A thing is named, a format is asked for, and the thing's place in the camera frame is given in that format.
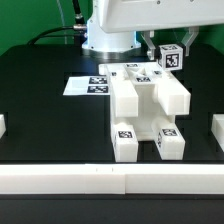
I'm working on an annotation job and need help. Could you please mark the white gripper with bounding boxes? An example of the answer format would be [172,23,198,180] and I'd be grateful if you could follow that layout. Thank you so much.
[96,0,224,61]

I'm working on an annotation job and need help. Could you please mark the white tagged block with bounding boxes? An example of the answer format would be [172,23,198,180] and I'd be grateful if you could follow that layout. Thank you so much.
[158,44,183,71]

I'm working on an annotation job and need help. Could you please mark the white chair back frame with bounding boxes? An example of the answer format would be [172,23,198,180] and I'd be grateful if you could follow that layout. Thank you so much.
[99,62,191,118]

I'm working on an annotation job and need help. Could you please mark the white chair seat part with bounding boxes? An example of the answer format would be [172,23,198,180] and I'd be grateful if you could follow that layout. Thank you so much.
[110,77,174,141]

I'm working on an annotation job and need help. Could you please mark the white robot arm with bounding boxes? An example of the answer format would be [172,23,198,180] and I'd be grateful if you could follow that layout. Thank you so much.
[83,0,224,60]

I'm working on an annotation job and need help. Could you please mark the white part right edge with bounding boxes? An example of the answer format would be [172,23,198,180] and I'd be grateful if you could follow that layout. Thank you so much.
[211,114,224,152]

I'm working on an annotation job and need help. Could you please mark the white part edge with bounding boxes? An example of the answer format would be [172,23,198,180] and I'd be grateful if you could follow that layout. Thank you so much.
[0,114,6,139]
[211,114,224,152]

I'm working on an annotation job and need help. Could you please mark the white part left edge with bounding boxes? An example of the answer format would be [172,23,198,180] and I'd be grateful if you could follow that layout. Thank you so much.
[0,114,6,139]

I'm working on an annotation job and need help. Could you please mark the black cables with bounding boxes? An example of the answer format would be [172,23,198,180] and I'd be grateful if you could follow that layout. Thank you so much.
[27,0,88,46]

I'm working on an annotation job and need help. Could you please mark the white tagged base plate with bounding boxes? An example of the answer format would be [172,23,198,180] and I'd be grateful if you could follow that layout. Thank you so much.
[63,76,109,96]

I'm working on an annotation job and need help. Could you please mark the white front rail barrier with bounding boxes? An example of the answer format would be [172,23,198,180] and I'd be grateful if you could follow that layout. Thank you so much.
[0,164,224,195]

